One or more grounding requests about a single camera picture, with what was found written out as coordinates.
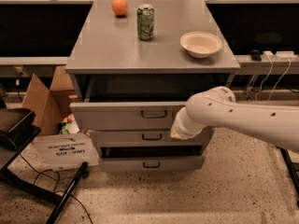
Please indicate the grey bottom drawer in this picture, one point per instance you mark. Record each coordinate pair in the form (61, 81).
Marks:
(176, 158)

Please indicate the green soda can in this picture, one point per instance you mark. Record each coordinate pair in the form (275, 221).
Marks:
(145, 21)

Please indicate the orange fruit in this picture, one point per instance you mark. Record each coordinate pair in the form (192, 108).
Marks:
(119, 7)

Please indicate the grey drawer cabinet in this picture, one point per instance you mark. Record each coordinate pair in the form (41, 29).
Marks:
(109, 63)

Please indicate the brown cardboard box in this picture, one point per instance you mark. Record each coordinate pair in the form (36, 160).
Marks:
(61, 143)

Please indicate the grey drawer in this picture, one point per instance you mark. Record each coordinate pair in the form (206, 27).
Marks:
(125, 116)
(176, 158)
(147, 138)

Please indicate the grey top drawer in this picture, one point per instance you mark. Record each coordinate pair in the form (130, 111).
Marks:
(125, 116)

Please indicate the grey middle drawer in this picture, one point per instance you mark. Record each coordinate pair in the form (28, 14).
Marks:
(147, 138)

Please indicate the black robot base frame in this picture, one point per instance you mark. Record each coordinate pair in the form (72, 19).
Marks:
(17, 131)

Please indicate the padded gripper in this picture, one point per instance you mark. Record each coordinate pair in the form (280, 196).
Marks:
(179, 128)

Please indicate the white paper bowl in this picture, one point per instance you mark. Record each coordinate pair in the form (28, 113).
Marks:
(200, 44)

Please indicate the black adapter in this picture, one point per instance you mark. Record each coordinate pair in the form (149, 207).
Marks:
(255, 55)

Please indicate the white power strip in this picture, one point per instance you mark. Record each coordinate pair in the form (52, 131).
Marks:
(281, 55)

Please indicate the black bar right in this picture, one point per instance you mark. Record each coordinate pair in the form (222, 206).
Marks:
(293, 169)

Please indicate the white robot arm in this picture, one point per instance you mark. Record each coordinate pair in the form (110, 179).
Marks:
(274, 124)

